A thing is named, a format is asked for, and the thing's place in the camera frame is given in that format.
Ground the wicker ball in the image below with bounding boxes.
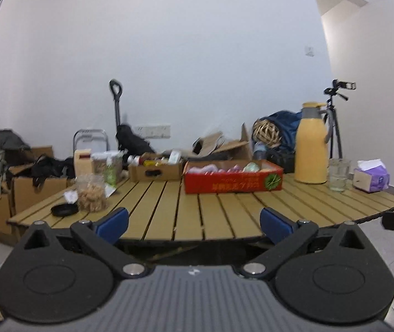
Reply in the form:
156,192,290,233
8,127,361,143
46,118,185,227
252,118,282,147

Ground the pink cloth roll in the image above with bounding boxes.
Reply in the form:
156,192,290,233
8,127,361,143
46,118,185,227
186,164,219,174

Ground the torn open cardboard box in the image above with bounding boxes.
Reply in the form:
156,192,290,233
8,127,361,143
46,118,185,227
192,123,253,161

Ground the black camera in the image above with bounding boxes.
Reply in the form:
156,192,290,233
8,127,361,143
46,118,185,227
332,79,357,91

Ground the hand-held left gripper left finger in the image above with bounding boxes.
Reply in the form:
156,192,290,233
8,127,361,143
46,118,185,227
19,207,147,279

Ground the black trolley handle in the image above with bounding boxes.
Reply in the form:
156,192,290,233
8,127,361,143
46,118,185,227
109,79,124,135

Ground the green spray bottle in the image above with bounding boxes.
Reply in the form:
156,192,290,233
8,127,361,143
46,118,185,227
104,157,118,185

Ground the red cardboard box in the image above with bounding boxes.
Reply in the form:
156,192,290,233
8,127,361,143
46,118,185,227
183,160,284,194

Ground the small brown cardboard box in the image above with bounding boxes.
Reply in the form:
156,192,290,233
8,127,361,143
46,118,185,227
128,152,185,183

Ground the clear storage jar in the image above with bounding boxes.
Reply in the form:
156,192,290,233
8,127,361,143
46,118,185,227
91,150,124,184

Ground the white wall socket strip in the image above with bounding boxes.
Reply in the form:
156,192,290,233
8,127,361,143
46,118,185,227
133,124,172,138

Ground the clear drinking glass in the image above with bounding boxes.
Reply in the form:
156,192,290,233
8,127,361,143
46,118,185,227
328,158,352,192

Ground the purple tissue box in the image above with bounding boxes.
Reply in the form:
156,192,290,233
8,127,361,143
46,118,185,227
352,159,390,193

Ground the black round lid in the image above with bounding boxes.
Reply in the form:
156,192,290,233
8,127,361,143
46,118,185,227
51,203,79,217

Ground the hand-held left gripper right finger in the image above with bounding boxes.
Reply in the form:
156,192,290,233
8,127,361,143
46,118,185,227
243,207,368,279

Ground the clear jar of cookies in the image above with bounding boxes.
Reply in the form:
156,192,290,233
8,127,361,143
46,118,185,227
76,175,108,212

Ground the blue backpack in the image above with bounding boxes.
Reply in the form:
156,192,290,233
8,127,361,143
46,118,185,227
263,111,303,153

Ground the black bag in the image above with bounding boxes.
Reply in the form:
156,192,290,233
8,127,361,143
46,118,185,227
116,124,156,154

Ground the black clothing pile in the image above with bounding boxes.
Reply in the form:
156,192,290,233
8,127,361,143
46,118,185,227
31,155,76,187

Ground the black tripod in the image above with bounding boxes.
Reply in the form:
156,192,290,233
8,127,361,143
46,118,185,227
323,88,348,161

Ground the beige carton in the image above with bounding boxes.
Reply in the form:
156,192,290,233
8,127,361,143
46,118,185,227
73,149,93,180

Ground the yellow thermos jug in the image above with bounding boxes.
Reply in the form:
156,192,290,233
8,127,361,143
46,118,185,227
294,102,335,185

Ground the grey green backpack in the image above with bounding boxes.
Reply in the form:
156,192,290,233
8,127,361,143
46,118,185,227
0,129,32,187

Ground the folding slatted table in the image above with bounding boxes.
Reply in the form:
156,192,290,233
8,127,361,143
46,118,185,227
7,173,394,246

